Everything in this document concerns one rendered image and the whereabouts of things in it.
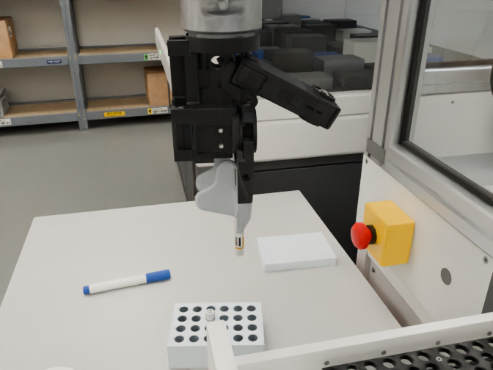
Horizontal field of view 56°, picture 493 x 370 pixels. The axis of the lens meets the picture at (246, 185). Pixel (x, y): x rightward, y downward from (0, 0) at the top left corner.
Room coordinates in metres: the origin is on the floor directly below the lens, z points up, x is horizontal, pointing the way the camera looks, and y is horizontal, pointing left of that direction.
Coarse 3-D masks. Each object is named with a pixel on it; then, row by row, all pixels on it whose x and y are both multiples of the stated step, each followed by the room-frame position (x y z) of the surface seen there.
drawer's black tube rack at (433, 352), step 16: (416, 352) 0.33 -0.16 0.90; (432, 352) 0.33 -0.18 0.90; (448, 352) 0.34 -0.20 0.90; (480, 352) 0.33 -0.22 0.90; (352, 368) 0.32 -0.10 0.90; (384, 368) 0.31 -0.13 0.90; (400, 368) 0.31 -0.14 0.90; (416, 368) 0.32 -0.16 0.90; (432, 368) 0.32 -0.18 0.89; (448, 368) 0.31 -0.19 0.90; (464, 368) 0.31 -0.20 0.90; (480, 368) 0.32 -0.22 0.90
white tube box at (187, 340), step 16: (176, 304) 0.53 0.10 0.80; (192, 304) 0.53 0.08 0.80; (208, 304) 0.53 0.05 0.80; (224, 304) 0.53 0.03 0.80; (240, 304) 0.53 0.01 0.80; (256, 304) 0.53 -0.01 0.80; (176, 320) 0.49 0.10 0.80; (192, 320) 0.50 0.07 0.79; (224, 320) 0.50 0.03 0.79; (240, 320) 0.50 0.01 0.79; (256, 320) 0.49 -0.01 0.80; (176, 336) 0.46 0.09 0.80; (192, 336) 0.46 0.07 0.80; (240, 336) 0.47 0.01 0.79; (256, 336) 0.46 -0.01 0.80; (176, 352) 0.44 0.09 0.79; (192, 352) 0.44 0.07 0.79; (240, 352) 0.45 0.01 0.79
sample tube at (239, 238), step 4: (236, 236) 0.45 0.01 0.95; (240, 236) 0.45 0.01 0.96; (236, 240) 0.45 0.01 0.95; (240, 240) 0.45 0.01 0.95; (236, 244) 0.45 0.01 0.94; (240, 244) 0.45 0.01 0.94; (236, 248) 0.45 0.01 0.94; (240, 248) 0.45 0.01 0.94; (236, 252) 0.45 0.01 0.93; (240, 252) 0.45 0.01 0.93
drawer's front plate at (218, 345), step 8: (208, 328) 0.34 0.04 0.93; (216, 328) 0.33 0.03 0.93; (224, 328) 0.33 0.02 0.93; (208, 336) 0.33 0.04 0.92; (216, 336) 0.32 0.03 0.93; (224, 336) 0.32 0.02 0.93; (208, 344) 0.33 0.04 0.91; (216, 344) 0.31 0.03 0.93; (224, 344) 0.31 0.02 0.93; (208, 352) 0.34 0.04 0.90; (216, 352) 0.30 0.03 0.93; (224, 352) 0.30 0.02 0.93; (232, 352) 0.30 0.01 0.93; (208, 360) 0.34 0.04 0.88; (216, 360) 0.30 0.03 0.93; (224, 360) 0.30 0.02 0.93; (232, 360) 0.30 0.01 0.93; (208, 368) 0.34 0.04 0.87; (216, 368) 0.29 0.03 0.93; (224, 368) 0.29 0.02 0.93; (232, 368) 0.29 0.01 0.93
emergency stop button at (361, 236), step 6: (360, 222) 0.59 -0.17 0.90; (354, 228) 0.59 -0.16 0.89; (360, 228) 0.58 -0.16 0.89; (366, 228) 0.58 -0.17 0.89; (354, 234) 0.58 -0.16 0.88; (360, 234) 0.57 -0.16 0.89; (366, 234) 0.57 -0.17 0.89; (354, 240) 0.58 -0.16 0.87; (360, 240) 0.57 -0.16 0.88; (366, 240) 0.57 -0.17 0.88; (360, 246) 0.57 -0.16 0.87; (366, 246) 0.57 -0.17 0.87
